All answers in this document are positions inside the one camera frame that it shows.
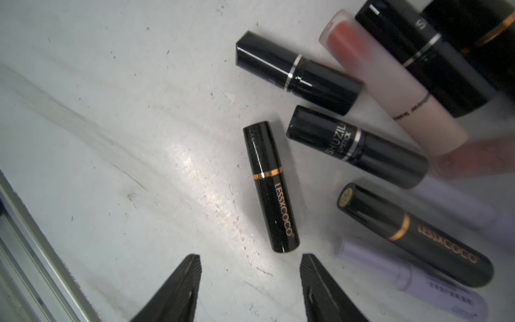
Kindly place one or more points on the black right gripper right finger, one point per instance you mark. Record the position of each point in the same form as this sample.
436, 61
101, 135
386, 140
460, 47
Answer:
324, 299

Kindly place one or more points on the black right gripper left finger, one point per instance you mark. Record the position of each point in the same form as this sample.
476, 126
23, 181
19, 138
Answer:
176, 299

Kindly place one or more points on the black gold-band lipstick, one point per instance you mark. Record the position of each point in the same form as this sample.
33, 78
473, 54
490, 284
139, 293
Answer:
483, 31
268, 176

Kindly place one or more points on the black gold-band lipstick Lessxcoco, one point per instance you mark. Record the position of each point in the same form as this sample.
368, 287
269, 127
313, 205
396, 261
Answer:
424, 241

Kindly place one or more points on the lilac lip gloss tube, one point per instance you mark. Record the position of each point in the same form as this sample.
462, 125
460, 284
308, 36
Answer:
415, 281

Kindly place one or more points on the black silver-band lipstick Shuzili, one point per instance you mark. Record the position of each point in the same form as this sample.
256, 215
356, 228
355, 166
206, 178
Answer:
362, 149

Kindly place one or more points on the lilac tube black cap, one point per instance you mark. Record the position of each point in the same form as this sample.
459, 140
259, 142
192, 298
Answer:
493, 223

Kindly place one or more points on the black silver-band lipstick upper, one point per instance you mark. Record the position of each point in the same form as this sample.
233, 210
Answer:
294, 73

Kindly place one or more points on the black silver-band lipstick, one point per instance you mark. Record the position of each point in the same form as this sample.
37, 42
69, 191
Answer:
426, 55
294, 73

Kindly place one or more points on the pink frosted lip gloss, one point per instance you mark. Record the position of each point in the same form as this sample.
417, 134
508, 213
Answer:
395, 90

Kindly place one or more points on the pink upright lip gloss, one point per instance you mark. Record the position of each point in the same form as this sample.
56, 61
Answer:
477, 159

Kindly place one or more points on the black silver-band lipstick left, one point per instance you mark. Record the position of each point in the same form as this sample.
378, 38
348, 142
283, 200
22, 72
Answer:
426, 55

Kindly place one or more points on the black gold-band lipstick top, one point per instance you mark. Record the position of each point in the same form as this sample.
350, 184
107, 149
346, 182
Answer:
483, 31

